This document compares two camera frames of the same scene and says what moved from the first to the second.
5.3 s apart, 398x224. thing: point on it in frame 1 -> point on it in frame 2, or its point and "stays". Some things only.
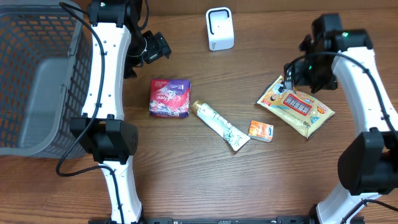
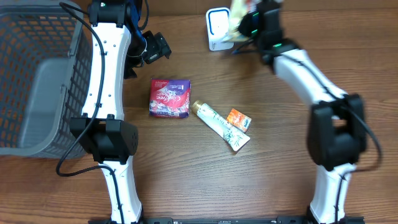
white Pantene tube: (236, 137) stays
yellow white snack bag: (300, 111) -> (238, 10)
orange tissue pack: (260, 131) -> (239, 120)
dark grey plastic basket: (46, 78) stays
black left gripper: (159, 48) stays
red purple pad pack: (170, 98) stays
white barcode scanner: (221, 28) stays
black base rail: (226, 220) stays
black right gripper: (299, 78) -> (242, 25)
